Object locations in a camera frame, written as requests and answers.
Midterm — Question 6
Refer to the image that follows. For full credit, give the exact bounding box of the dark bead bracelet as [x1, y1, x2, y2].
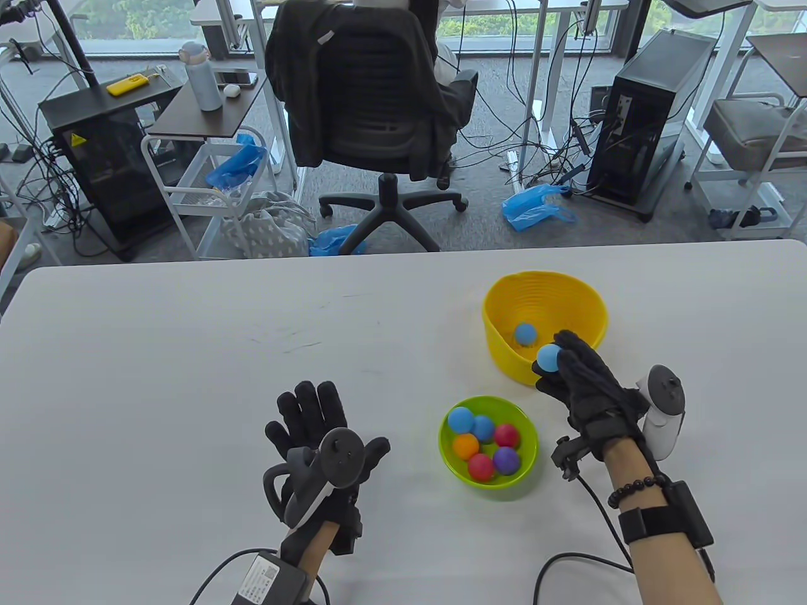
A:
[607, 474, 670, 510]

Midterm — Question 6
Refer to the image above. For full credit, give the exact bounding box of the bundle of black floor cables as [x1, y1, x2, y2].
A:
[441, 0, 606, 196]

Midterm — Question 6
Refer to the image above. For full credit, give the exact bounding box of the white trolley cart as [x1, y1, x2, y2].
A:
[140, 126, 278, 260]

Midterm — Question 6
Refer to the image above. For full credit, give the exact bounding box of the white power strip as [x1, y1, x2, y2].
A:
[501, 150, 524, 193]

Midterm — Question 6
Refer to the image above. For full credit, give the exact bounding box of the person's right hand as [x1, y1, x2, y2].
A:
[533, 330, 650, 464]

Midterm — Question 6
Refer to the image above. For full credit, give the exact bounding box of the blue plastic bag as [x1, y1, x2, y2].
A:
[207, 132, 269, 193]
[502, 184, 578, 233]
[309, 224, 369, 256]

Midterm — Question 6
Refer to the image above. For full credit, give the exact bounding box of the black wrist sensor box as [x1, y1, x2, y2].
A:
[668, 481, 715, 549]
[233, 550, 314, 605]

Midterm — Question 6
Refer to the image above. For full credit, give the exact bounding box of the black office chair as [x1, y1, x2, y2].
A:
[265, 0, 480, 253]

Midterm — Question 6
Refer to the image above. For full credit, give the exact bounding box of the grey patterned cloth bag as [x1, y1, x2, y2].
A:
[221, 191, 318, 259]

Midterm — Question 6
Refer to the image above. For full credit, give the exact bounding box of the black equipment cabinet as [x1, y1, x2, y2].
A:
[39, 79, 187, 262]

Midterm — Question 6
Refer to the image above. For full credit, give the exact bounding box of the grey thermos bottle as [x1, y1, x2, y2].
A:
[178, 41, 224, 112]

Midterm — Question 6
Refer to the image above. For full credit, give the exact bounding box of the yellow phone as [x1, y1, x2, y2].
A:
[106, 73, 151, 96]

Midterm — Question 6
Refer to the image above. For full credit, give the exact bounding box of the yellow fabric basket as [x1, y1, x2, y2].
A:
[482, 270, 610, 388]

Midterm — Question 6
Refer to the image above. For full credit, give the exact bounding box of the green plastic bowl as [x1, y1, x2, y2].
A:
[438, 395, 540, 490]

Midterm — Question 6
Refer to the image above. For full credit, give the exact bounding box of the dark jacket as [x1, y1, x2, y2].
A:
[264, 0, 470, 183]

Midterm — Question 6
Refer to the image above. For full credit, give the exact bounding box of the black white handheld controller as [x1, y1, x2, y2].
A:
[262, 427, 366, 529]
[634, 364, 687, 461]

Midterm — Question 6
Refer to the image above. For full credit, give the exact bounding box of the black computer tower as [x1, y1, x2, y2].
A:
[586, 28, 719, 221]

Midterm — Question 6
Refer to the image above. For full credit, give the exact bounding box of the black tripod pole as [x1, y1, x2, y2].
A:
[38, 0, 98, 89]

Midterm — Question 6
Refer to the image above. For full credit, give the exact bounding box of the person's left hand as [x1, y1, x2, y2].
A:
[265, 380, 392, 550]

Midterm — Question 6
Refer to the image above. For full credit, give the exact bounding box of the black wrist strap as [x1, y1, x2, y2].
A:
[618, 504, 678, 544]

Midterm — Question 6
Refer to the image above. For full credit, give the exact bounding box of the person's right forearm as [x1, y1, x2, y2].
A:
[602, 435, 723, 605]

